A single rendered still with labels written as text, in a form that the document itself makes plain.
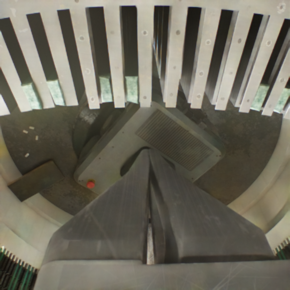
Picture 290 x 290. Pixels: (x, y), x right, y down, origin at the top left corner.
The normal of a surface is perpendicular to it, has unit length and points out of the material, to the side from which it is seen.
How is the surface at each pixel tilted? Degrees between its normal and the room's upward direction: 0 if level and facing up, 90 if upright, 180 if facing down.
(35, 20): 90
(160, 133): 0
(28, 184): 24
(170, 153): 0
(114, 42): 0
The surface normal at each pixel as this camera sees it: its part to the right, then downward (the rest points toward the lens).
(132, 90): 0.01, 0.57
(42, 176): 0.40, 0.40
